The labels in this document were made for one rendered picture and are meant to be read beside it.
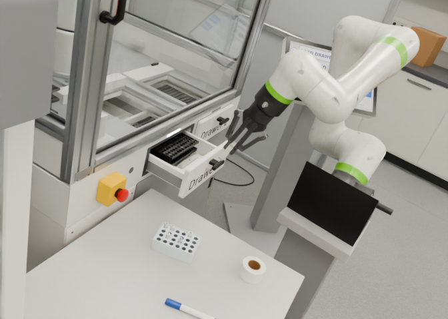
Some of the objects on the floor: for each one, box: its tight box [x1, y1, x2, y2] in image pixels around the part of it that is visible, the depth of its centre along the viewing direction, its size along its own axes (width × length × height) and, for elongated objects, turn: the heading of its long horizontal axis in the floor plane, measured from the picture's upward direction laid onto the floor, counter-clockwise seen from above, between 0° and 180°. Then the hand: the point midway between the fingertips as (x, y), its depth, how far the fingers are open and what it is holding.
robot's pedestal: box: [273, 206, 371, 319], centre depth 175 cm, size 30×30×76 cm
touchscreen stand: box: [223, 103, 315, 258], centre depth 234 cm, size 50×45×102 cm
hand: (227, 150), depth 132 cm, fingers closed
